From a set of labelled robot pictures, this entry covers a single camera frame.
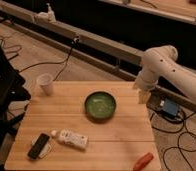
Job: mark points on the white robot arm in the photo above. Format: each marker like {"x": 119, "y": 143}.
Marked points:
{"x": 161, "y": 62}

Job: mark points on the white object on rail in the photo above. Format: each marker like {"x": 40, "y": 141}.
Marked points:
{"x": 49, "y": 15}

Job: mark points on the green ceramic bowl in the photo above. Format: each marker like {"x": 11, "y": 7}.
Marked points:
{"x": 100, "y": 106}

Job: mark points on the black smartphone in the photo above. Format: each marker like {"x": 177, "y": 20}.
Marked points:
{"x": 38, "y": 146}

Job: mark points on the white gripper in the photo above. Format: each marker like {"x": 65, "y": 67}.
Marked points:
{"x": 144, "y": 92}

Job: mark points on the black chair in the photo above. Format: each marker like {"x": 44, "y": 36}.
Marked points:
{"x": 11, "y": 89}

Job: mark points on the blue power box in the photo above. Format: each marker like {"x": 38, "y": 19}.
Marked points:
{"x": 169, "y": 108}

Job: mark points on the long metal rail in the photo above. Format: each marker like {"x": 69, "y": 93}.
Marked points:
{"x": 109, "y": 28}

